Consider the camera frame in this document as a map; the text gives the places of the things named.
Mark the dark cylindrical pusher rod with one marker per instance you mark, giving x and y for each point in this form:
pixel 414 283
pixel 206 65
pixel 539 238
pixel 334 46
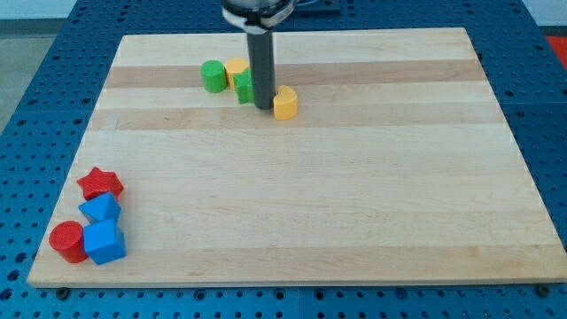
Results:
pixel 262 65

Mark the green cylinder block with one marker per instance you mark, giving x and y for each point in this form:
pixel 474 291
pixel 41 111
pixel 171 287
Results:
pixel 213 76

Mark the yellow cylinder block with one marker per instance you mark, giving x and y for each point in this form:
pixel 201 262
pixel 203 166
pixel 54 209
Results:
pixel 235 66

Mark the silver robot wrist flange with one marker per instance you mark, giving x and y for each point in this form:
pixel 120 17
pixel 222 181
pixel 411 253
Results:
pixel 256 16

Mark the red star block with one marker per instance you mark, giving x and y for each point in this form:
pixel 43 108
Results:
pixel 98 182

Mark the blue triangular block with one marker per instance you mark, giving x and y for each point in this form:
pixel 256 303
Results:
pixel 100 208

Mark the green star block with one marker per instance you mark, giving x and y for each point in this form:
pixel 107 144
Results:
pixel 244 87

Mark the blue cube block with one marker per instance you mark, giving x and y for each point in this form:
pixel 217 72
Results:
pixel 104 241

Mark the wooden board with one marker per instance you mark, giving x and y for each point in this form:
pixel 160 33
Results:
pixel 399 169

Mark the red cylinder block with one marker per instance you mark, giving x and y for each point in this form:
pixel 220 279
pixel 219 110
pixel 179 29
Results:
pixel 68 241

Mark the yellow heart block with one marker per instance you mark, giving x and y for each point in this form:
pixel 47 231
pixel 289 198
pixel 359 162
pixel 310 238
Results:
pixel 285 103

